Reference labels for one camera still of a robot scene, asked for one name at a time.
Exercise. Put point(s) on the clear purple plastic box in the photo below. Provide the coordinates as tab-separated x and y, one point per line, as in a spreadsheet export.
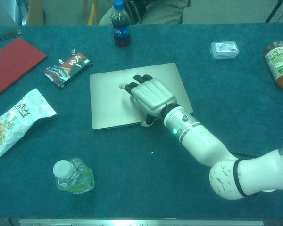
224	50

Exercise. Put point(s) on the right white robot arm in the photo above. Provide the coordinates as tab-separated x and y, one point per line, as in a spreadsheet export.
202	146

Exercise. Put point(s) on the cola bottle blue cap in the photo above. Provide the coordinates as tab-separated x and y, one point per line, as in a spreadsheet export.
120	30

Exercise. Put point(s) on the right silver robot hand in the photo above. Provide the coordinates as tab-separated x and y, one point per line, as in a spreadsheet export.
153	94

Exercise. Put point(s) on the palace print book box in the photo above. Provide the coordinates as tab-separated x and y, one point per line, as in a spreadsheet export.
68	68

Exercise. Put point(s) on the red hardcover notebook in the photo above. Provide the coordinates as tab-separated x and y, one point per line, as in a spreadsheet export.
11	66

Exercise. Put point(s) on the brown tea bottle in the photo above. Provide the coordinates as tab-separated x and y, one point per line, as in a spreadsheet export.
279	66

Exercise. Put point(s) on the wooden panel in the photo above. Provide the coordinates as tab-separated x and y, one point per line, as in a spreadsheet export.
35	14

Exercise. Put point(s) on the seated person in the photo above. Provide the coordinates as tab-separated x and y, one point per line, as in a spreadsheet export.
160	11

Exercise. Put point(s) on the aluminium rail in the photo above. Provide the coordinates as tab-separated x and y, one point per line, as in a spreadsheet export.
141	222

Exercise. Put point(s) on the black tripod leg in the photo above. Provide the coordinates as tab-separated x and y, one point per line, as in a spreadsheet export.
274	10

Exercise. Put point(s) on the teal table cloth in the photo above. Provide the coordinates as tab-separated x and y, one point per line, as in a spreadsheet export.
61	141

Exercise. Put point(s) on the white peanut snack bag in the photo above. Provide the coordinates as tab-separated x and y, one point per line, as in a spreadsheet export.
16	122

